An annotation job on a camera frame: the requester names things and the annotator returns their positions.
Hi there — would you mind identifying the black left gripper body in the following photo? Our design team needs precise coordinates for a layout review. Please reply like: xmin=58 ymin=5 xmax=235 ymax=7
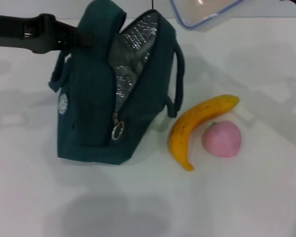
xmin=0 ymin=14 xmax=44 ymax=54

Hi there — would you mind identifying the dark teal insulated lunch bag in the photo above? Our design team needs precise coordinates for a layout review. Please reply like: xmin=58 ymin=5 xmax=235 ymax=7
xmin=48 ymin=0 xmax=185 ymax=166

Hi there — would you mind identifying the clear plastic blue-rimmed food container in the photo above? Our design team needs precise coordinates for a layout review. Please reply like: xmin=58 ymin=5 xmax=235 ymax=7
xmin=169 ymin=0 xmax=245 ymax=32

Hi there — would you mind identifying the pink toy peach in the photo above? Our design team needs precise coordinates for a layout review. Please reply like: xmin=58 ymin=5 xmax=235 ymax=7
xmin=203 ymin=120 xmax=243 ymax=158

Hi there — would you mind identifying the yellow toy banana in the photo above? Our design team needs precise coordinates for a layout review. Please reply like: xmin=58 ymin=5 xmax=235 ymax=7
xmin=169 ymin=94 xmax=240 ymax=172

